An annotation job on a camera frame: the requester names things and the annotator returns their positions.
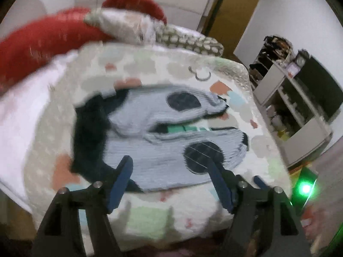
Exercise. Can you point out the dotted grey pillow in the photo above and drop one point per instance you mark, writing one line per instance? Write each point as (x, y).
(150, 30)

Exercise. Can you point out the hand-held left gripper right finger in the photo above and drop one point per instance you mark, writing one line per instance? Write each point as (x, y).
(221, 184)

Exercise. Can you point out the black television screen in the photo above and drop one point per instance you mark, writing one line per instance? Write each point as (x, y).
(321, 85)

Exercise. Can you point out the white shelf unit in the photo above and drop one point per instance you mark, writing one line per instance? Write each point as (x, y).
(292, 107)

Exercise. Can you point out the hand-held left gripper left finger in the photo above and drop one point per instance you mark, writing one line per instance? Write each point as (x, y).
(121, 182)

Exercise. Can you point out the red pillow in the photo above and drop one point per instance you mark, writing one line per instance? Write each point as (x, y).
(67, 32)

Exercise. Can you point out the patterned pastel blanket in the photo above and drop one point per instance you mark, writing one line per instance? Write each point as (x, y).
(166, 128)

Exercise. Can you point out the white bed sheet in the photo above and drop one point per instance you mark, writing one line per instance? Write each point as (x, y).
(24, 112)

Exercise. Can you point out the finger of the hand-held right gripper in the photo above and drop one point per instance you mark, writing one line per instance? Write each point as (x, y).
(261, 183)

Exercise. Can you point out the wooden door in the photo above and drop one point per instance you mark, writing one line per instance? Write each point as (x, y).
(230, 10)

